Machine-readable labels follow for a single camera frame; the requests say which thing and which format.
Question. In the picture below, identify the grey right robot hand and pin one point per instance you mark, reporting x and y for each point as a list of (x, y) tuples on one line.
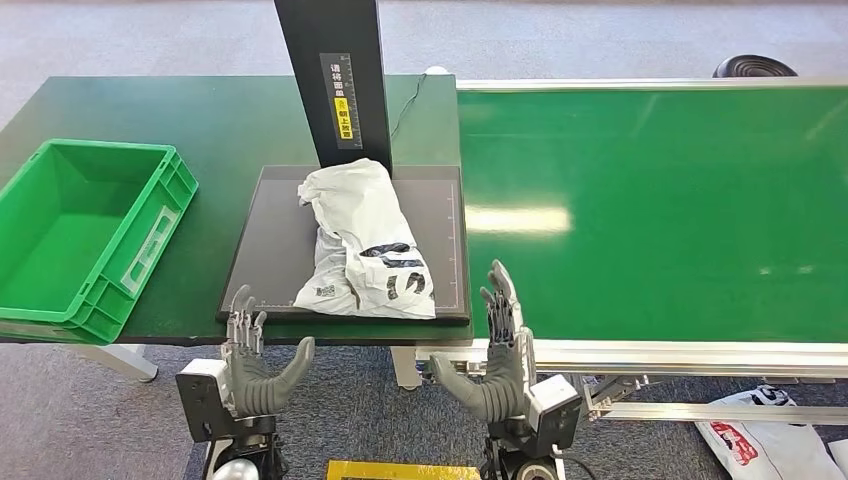
[(503, 384)]

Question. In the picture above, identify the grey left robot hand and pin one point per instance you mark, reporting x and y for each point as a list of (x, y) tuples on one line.
[(255, 387)]

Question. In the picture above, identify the white grey plastic mailer package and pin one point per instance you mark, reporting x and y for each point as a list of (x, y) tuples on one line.
[(364, 225)]

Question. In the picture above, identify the black scanner machine with column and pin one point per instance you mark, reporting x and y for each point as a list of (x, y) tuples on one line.
[(272, 232)]

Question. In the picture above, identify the green conveyor belt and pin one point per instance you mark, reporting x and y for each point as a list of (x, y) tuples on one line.
[(729, 166)]

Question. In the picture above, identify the white upright table leg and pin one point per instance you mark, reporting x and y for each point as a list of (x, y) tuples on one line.
[(405, 368)]

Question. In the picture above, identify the yellow black floor marking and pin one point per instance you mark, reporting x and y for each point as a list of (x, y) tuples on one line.
[(397, 472)]

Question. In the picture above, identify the white slanted table leg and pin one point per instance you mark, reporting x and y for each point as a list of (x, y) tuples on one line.
[(119, 361)]

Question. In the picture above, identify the clear crate label holder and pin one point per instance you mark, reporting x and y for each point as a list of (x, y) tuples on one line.
[(151, 248)]

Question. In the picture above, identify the green plastic crate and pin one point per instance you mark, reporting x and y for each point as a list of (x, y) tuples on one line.
[(73, 238)]

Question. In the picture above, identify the white bag with red print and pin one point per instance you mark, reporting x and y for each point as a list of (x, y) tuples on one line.
[(768, 450)]

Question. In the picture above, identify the black yellow column label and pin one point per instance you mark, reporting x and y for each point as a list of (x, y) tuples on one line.
[(341, 99)]

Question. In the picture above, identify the small white round object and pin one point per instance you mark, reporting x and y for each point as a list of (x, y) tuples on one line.
[(437, 69)]

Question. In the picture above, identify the plain white floor bag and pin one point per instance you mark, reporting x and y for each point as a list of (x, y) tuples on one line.
[(840, 457)]

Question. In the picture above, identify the black round ribbed disc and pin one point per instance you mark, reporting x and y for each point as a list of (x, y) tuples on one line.
[(755, 67)]

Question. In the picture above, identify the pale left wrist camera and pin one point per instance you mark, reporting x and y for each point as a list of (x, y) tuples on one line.
[(205, 376)]

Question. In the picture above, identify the black left camera bracket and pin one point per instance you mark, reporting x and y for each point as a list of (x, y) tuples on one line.
[(199, 414)]

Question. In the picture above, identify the black camera bracket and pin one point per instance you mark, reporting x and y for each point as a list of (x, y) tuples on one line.
[(199, 414), (566, 427)]

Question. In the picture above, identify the black right camera bracket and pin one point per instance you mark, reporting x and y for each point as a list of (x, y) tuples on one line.
[(566, 427)]

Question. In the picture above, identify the aluminium conveyor frame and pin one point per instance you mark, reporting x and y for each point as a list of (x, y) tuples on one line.
[(662, 358)]

